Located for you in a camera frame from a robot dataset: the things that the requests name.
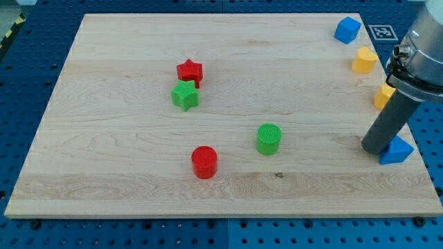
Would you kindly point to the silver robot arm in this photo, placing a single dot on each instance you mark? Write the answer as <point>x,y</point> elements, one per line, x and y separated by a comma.
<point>415,66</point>

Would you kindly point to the yellow block near arm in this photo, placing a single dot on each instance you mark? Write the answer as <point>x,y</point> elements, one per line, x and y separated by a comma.
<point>383,95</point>

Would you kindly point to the red cylinder block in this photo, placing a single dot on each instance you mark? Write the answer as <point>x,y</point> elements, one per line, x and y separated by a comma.
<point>204,162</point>

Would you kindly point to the green star block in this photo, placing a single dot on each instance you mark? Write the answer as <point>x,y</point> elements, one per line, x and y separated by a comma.
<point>185,95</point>

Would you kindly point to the green cylinder block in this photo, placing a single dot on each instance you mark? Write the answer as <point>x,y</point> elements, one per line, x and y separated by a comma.
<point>268,139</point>

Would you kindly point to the light wooden board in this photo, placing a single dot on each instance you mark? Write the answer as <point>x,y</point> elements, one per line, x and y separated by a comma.
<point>111,144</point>

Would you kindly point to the red star block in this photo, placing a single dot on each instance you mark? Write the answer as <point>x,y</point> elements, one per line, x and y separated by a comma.
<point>189,71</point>

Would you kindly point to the yellow heart block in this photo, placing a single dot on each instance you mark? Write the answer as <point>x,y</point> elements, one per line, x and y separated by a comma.
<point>364,60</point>

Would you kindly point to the blue cube block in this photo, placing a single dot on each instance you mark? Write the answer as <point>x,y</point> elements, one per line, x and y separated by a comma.
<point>347,30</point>

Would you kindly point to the blue triangle block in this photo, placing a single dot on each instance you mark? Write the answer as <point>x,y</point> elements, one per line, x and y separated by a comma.
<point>396,151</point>

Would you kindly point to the grey cylindrical pointer tool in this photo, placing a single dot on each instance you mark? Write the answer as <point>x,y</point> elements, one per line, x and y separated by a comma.
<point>389,122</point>

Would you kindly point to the black white fiducial marker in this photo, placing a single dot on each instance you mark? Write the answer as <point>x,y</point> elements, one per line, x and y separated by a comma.
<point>382,32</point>

